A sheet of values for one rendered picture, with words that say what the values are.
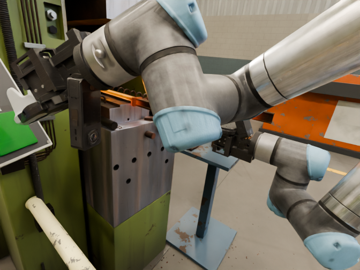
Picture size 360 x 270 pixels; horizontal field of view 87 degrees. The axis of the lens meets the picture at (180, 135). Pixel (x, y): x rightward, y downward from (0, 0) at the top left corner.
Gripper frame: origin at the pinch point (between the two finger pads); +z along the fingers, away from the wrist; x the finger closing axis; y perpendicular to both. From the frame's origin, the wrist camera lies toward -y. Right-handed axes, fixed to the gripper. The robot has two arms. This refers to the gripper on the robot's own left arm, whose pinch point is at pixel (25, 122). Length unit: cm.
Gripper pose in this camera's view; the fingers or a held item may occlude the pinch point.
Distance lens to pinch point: 45.3
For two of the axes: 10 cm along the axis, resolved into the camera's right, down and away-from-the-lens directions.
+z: -8.9, 3.1, 3.4
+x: -2.3, 3.3, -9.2
